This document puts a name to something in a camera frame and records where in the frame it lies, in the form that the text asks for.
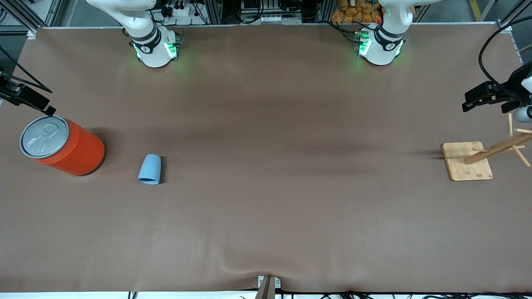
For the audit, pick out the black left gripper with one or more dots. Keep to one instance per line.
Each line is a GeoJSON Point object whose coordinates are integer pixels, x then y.
{"type": "Point", "coordinates": [509, 91]}

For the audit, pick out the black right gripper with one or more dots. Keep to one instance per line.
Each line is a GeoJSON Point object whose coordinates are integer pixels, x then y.
{"type": "Point", "coordinates": [16, 94]}

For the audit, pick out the light blue plastic cup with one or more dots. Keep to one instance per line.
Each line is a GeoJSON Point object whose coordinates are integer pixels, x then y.
{"type": "Point", "coordinates": [149, 168]}

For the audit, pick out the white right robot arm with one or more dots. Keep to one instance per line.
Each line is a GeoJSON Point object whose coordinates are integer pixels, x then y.
{"type": "Point", "coordinates": [151, 45]}

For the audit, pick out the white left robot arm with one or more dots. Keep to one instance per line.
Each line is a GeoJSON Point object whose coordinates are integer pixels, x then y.
{"type": "Point", "coordinates": [382, 45]}

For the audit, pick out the wooden cup rack stand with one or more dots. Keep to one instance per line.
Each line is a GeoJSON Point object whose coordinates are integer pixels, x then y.
{"type": "Point", "coordinates": [467, 164]}

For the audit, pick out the orange can with grey lid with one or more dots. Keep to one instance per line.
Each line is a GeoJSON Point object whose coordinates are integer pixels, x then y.
{"type": "Point", "coordinates": [79, 151]}

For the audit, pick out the bag of orange snacks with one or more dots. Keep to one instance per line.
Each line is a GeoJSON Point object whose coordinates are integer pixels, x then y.
{"type": "Point", "coordinates": [353, 11]}

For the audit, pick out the white strip with black plugs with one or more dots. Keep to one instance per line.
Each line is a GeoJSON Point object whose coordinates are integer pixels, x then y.
{"type": "Point", "coordinates": [181, 9]}

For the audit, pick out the white power strip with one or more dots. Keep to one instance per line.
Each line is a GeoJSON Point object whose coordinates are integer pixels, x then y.
{"type": "Point", "coordinates": [276, 19]}

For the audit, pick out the brown table cover mat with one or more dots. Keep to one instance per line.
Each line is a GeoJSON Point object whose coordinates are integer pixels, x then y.
{"type": "Point", "coordinates": [266, 207]}

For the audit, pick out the aluminium frame post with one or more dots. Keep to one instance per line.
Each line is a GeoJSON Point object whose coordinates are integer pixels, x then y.
{"type": "Point", "coordinates": [513, 16]}
{"type": "Point", "coordinates": [29, 14]}

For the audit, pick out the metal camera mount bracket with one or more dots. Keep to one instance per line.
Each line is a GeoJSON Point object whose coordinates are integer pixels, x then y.
{"type": "Point", "coordinates": [268, 287]}

